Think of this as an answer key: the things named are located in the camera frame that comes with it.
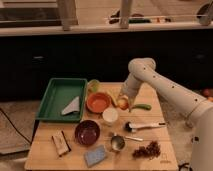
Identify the yellow banana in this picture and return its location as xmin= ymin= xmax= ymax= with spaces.
xmin=107 ymin=90 xmax=118 ymax=107

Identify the grey folded cloth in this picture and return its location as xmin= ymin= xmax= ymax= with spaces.
xmin=61 ymin=97 xmax=80 ymax=115

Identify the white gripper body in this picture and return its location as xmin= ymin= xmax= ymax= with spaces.
xmin=120 ymin=75 xmax=141 ymax=99

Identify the metal measuring cup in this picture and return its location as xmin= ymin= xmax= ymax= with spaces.
xmin=110 ymin=133 xmax=143 ymax=152

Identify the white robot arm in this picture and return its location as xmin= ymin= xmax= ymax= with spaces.
xmin=120 ymin=58 xmax=213 ymax=171

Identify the orange bowl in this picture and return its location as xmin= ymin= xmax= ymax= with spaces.
xmin=86 ymin=92 xmax=111 ymax=113

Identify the red yellow apple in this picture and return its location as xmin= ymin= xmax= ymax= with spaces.
xmin=117 ymin=98 xmax=129 ymax=110

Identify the black cable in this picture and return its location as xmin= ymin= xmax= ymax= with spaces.
xmin=0 ymin=108 xmax=33 ymax=145

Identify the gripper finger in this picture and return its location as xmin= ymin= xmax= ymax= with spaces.
xmin=115 ymin=97 xmax=124 ymax=106
xmin=128 ymin=98 xmax=135 ymax=112

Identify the blue sponge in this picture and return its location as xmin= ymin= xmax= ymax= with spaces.
xmin=84 ymin=145 xmax=106 ymax=167

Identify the dark purple bowl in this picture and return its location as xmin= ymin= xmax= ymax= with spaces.
xmin=75 ymin=120 xmax=100 ymax=146

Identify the white paper cup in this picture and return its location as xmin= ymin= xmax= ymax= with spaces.
xmin=102 ymin=108 xmax=118 ymax=125

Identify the green cup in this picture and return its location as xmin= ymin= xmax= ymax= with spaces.
xmin=87 ymin=79 xmax=100 ymax=93

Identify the green pepper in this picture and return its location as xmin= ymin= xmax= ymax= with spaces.
xmin=130 ymin=104 xmax=152 ymax=111

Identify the green plastic tray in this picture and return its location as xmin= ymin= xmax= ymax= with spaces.
xmin=36 ymin=78 xmax=87 ymax=123

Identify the wooden block eraser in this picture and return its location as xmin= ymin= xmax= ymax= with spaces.
xmin=52 ymin=131 xmax=71 ymax=156

